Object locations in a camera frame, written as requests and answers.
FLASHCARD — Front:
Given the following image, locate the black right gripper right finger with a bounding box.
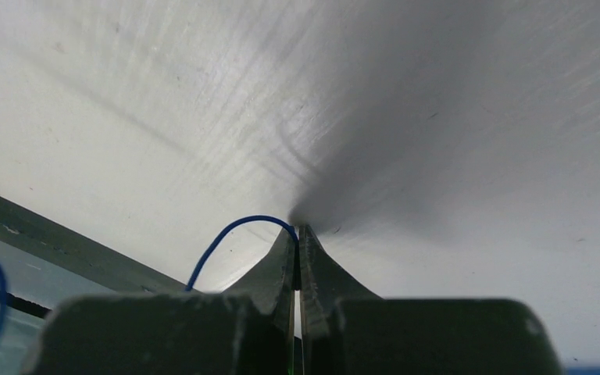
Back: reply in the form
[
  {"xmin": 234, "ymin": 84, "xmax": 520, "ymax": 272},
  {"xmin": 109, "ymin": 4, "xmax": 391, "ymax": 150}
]
[{"xmin": 298, "ymin": 225, "xmax": 563, "ymax": 374}]

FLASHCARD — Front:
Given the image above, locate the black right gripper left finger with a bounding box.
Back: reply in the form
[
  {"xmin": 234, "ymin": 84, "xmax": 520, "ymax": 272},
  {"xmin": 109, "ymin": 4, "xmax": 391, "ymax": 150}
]
[{"xmin": 20, "ymin": 230, "xmax": 295, "ymax": 374}]

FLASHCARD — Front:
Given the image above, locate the aluminium frame rail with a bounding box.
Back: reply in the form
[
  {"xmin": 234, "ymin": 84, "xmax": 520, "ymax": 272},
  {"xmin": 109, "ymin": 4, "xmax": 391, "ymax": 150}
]
[{"xmin": 0, "ymin": 196, "xmax": 184, "ymax": 308}]

